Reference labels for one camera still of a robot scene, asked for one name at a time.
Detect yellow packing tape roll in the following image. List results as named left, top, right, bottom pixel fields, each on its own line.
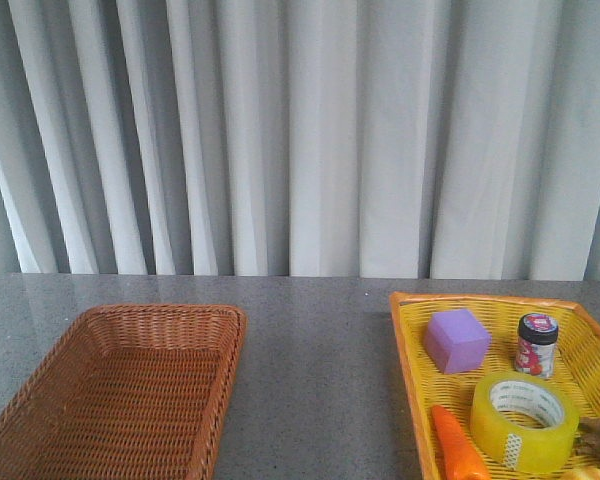
left=469, top=372, right=579, bottom=474

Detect white pleated curtain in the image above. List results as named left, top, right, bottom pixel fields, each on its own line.
left=0, top=1, right=600, bottom=280

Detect yellow plastic basket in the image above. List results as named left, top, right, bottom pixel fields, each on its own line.
left=390, top=292, right=600, bottom=479

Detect purple foam cube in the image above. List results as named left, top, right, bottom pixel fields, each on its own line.
left=424, top=309, right=492, bottom=374

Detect brown wicker basket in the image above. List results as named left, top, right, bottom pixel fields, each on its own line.
left=0, top=304, right=248, bottom=479

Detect small black-lidded jar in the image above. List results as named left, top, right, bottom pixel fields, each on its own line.
left=514, top=312, right=559, bottom=379

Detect orange toy carrot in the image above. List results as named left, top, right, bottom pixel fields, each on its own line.
left=431, top=405, right=491, bottom=480

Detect brown dried root piece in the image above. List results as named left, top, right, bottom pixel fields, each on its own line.
left=576, top=417, right=600, bottom=459

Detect yellow toy bread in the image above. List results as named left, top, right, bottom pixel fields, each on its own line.
left=560, top=466, right=600, bottom=480

